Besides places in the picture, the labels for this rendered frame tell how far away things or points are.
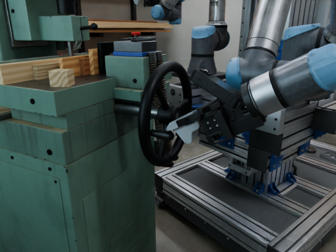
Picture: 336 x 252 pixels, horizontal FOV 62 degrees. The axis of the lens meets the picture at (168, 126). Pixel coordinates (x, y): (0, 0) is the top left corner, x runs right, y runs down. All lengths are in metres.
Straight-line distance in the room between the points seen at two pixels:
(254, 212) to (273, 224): 0.10
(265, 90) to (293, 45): 0.62
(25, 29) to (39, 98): 0.31
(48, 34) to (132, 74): 0.30
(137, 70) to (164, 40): 3.99
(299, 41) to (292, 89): 0.62
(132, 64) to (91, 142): 0.24
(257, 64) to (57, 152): 0.51
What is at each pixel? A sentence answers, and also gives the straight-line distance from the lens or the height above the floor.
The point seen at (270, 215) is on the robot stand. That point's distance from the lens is 1.45.
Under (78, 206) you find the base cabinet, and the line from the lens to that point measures 0.82.
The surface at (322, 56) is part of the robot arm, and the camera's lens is 0.51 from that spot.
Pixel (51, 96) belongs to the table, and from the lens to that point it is 0.68.
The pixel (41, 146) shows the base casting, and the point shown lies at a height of 0.75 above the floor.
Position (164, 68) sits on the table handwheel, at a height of 0.94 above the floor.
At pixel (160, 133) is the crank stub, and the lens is 0.65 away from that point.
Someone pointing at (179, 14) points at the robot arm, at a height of 1.11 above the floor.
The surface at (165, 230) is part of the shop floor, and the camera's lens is 1.61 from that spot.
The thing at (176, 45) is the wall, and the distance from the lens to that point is 4.64.
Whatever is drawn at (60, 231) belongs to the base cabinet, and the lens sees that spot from 0.89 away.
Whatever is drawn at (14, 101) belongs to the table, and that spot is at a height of 0.86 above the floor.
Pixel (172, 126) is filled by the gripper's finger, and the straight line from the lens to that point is 0.61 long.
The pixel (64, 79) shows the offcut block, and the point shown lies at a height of 0.92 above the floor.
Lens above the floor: 1.03
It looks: 19 degrees down
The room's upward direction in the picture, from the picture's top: straight up
